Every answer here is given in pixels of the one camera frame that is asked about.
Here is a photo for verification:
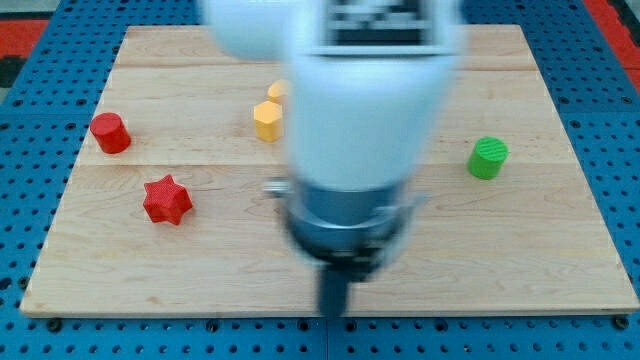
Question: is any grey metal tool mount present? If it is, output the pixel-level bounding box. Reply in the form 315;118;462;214
264;177;428;281

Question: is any yellow hexagon block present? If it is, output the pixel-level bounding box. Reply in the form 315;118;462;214
253;101;283;142

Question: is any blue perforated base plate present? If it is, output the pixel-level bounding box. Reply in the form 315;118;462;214
1;0;639;359

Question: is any wooden board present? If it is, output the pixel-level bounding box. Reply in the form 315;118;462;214
21;25;639;318

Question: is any yellow round block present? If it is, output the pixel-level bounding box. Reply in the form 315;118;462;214
267;79;290;105

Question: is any red star block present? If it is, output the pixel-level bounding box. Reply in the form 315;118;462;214
143;174;193;226

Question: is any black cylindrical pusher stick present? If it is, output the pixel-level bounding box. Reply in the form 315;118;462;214
317;266;349;317

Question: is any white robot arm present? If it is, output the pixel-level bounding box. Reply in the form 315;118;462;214
198;0;464;317

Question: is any green cylinder block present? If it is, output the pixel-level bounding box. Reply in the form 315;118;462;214
467;136;509;180

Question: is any red cylinder block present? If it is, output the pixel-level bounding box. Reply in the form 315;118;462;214
89;112;131;154

